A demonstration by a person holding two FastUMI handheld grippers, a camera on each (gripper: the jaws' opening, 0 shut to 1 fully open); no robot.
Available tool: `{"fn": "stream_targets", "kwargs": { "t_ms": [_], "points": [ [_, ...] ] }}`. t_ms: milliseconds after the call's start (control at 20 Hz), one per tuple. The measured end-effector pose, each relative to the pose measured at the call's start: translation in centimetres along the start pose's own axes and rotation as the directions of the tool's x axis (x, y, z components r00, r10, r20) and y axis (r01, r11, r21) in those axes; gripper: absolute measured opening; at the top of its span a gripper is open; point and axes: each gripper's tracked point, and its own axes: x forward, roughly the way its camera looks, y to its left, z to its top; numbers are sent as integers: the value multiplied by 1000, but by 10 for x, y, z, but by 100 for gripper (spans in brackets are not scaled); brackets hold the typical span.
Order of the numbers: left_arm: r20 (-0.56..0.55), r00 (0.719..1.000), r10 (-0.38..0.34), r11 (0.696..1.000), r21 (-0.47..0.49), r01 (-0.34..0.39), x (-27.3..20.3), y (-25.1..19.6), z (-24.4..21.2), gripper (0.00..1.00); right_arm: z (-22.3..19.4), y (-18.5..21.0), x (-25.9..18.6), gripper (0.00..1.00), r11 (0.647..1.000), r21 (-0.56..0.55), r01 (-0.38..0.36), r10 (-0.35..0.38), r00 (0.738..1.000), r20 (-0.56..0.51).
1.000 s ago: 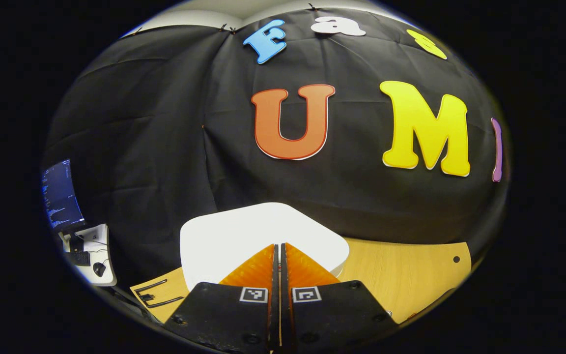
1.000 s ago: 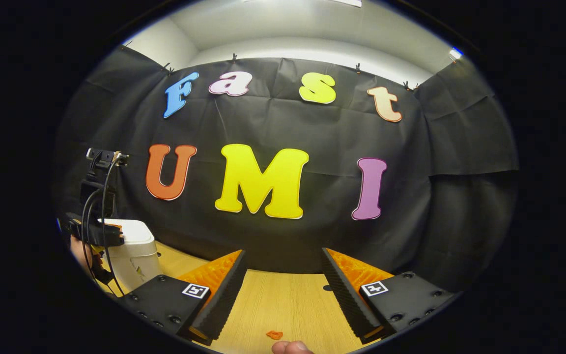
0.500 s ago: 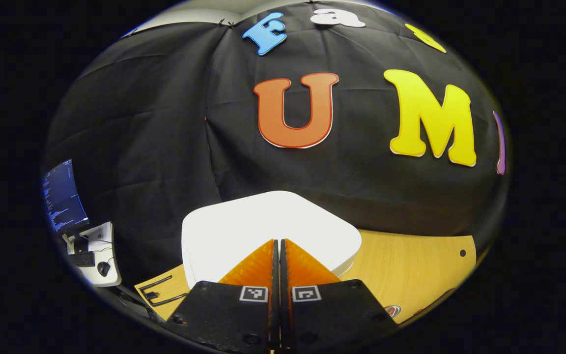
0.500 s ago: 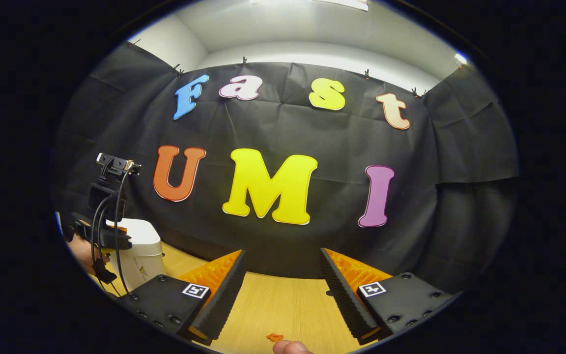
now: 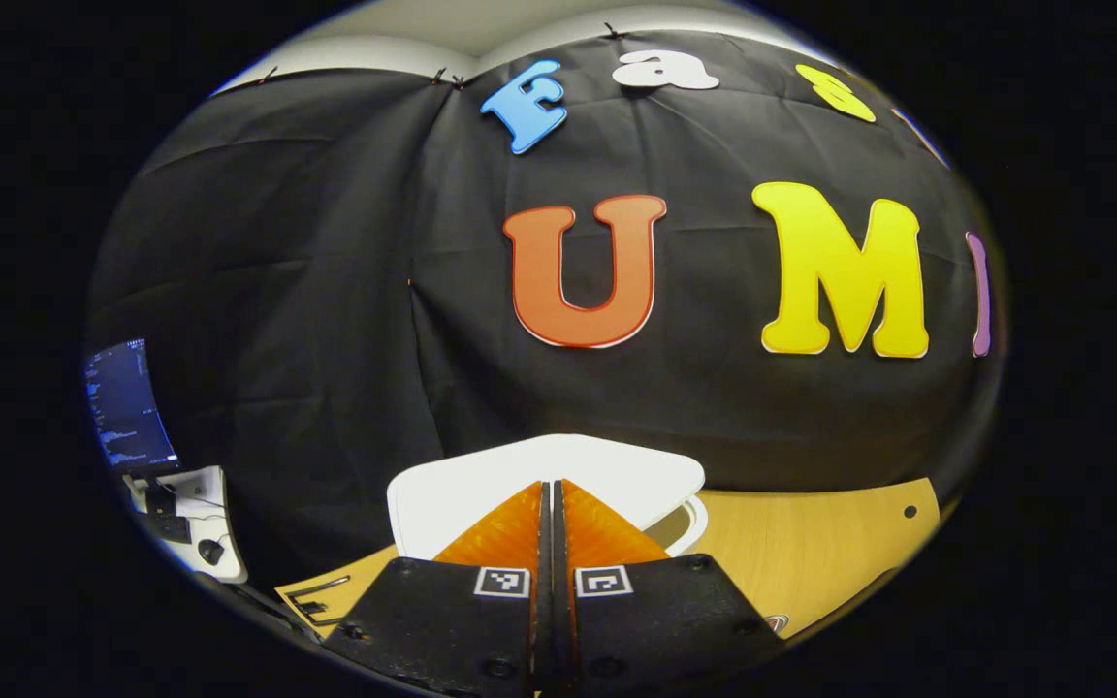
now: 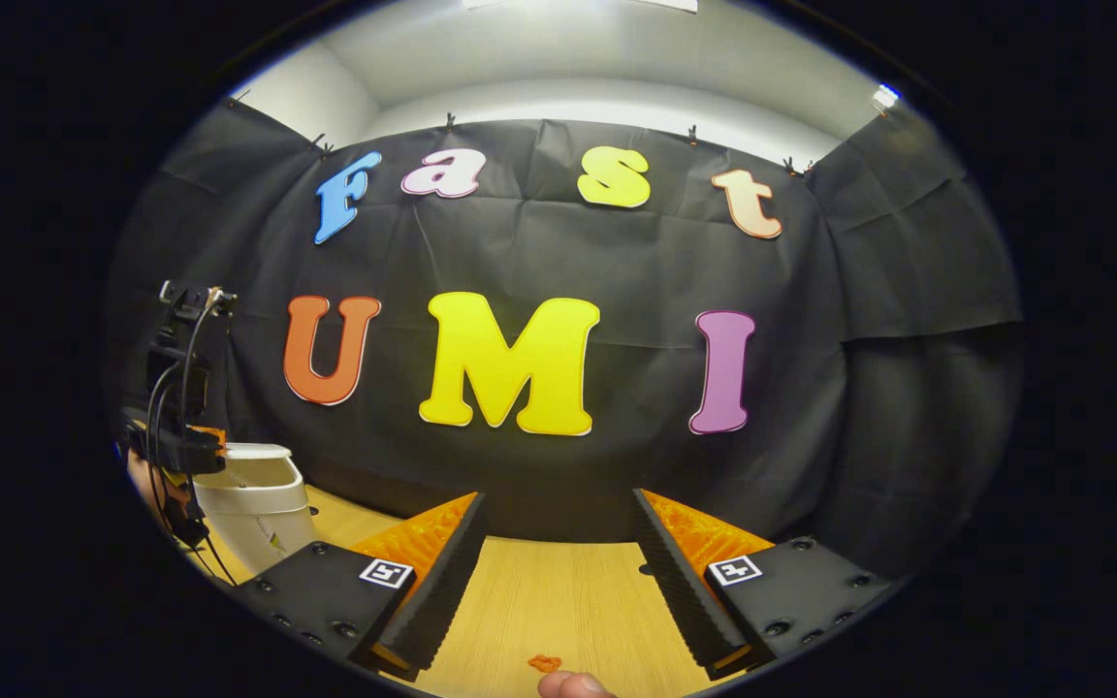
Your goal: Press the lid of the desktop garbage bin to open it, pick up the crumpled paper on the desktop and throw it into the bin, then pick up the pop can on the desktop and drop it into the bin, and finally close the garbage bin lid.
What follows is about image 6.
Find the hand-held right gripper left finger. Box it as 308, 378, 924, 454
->
234, 492, 489, 682

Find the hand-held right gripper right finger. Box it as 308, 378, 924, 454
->
632, 489, 899, 680

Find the white desktop garbage bin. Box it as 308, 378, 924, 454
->
192, 442, 319, 575

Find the wooden desktop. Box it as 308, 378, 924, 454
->
178, 483, 758, 698

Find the black backdrop cloth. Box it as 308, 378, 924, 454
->
103, 97, 1025, 583

